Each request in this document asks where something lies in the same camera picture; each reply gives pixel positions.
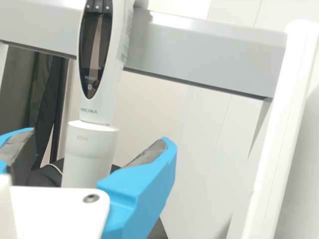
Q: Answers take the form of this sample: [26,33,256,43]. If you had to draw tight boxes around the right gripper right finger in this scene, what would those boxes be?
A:
[96,136,178,239]

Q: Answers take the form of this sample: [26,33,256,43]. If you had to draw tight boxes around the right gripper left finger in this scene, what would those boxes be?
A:
[0,127,36,175]

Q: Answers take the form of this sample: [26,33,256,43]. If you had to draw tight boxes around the pipette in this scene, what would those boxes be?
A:
[61,0,137,189]

